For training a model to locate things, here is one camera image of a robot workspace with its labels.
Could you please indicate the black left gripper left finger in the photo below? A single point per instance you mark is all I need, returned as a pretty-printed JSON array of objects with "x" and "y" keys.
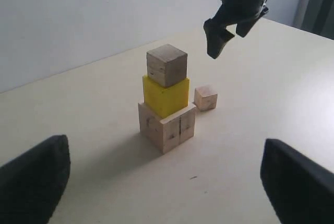
[{"x": 33, "y": 183}]

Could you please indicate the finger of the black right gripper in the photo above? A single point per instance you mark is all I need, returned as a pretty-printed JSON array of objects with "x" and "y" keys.
[
  {"x": 217, "y": 37},
  {"x": 244, "y": 25}
]

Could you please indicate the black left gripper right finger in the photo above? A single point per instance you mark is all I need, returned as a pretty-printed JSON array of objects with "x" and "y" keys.
[{"x": 299, "y": 190}]

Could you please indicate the medium wooden cube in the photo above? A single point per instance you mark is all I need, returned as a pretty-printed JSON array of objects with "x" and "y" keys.
[{"x": 167, "y": 65}]

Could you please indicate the small wooden cube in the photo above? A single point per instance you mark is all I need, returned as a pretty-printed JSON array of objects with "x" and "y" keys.
[{"x": 205, "y": 98}]

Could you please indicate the yellow cube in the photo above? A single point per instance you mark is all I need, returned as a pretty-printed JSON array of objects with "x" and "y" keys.
[{"x": 165, "y": 101}]

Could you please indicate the large wooden cube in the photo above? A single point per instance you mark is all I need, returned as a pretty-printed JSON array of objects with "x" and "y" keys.
[{"x": 170, "y": 132}]

